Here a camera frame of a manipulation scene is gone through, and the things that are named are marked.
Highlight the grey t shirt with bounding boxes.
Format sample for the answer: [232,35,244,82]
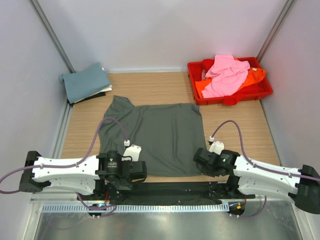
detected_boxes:
[98,96,207,177]

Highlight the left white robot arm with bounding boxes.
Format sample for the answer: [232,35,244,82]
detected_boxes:
[18,150,147,200]

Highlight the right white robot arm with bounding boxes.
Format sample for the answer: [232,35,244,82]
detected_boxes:
[193,148,320,215]

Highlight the folded black t shirt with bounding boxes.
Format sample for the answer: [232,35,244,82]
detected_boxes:
[78,91,106,102]

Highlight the pink t shirt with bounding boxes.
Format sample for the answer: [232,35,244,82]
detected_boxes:
[201,55,250,98]

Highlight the red plastic bin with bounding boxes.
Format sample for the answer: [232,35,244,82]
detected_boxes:
[187,55,273,106]

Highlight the folded blue t shirt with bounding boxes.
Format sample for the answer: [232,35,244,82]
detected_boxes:
[58,63,112,104]

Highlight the orange t shirt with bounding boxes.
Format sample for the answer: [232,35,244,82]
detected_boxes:
[192,58,267,98]

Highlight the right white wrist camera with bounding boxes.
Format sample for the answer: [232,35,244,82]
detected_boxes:
[208,136,225,155]

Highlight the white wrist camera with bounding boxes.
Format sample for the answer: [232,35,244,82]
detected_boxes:
[121,140,142,162]
[208,136,225,155]

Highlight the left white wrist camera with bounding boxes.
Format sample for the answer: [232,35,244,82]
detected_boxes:
[121,140,142,162]

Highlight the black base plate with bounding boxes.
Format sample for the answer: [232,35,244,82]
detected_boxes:
[81,181,256,206]

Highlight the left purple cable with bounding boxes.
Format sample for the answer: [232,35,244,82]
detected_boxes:
[0,116,131,217]

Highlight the slotted cable duct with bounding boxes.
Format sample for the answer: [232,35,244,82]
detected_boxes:
[41,202,229,213]

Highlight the aluminium front rail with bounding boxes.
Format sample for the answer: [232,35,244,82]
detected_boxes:
[29,180,304,204]

